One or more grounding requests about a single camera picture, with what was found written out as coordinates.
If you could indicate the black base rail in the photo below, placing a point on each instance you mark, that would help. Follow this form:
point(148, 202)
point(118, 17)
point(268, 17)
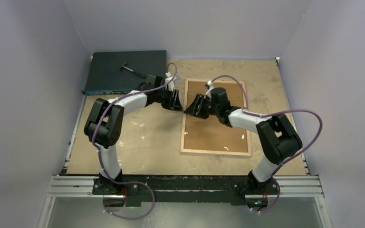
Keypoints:
point(236, 190)

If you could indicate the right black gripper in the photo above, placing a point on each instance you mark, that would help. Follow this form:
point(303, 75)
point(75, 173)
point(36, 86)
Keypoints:
point(194, 109)

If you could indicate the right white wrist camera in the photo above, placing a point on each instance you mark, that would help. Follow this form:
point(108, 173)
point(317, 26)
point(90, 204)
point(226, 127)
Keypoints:
point(209, 85)

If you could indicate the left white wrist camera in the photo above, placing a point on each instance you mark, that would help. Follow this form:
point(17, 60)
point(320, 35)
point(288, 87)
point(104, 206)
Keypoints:
point(171, 80)

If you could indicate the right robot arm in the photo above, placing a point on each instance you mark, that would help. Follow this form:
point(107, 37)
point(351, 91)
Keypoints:
point(279, 140)

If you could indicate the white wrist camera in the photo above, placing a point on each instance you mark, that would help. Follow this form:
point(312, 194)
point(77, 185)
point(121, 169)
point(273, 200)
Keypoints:
point(171, 80)
point(209, 85)

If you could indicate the small black hammer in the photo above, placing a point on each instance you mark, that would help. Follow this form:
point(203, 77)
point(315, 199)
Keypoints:
point(139, 74)

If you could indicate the aluminium extrusion rail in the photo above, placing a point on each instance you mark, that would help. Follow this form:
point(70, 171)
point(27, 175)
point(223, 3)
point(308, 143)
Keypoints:
point(290, 186)

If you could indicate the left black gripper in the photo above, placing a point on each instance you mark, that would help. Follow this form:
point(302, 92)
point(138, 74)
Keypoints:
point(175, 105)

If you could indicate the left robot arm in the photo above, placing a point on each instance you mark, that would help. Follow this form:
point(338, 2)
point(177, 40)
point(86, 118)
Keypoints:
point(104, 124)

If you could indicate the dark network switch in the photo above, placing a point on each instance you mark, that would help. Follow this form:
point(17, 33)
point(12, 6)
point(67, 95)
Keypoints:
point(106, 78)

